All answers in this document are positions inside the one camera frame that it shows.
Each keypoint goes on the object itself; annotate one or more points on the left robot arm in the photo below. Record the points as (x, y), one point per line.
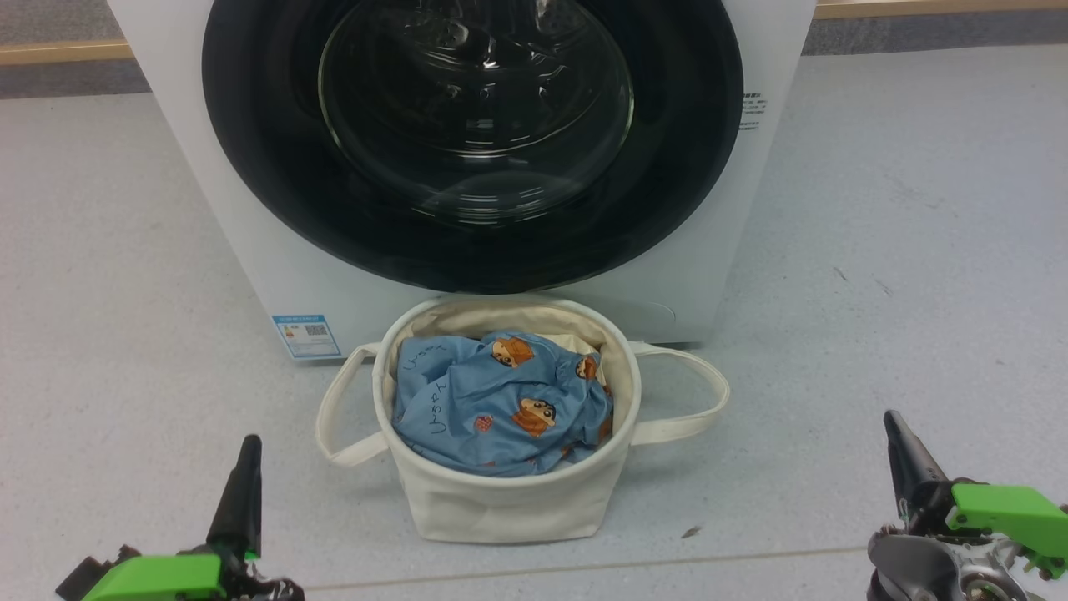
(271, 588)

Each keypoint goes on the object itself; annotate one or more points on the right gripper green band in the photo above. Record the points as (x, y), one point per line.
(1014, 517)

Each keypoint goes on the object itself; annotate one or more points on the white pillow filler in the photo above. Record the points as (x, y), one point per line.
(576, 343)

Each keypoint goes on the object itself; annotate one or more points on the blue cartoon print garment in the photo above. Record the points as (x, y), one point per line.
(492, 401)

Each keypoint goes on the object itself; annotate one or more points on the round black glass washer door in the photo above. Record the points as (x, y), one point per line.
(467, 242)

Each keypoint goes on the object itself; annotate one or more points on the white front-load washing machine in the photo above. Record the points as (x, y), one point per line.
(209, 209)

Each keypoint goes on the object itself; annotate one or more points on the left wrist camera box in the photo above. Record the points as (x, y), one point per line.
(83, 576)

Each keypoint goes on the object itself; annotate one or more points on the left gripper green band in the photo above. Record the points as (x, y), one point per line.
(158, 578)

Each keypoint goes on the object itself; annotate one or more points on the cream canvas laundry basket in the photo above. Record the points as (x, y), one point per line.
(501, 509)

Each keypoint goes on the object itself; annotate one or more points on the blue energy label sticker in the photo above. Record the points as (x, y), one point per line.
(305, 335)

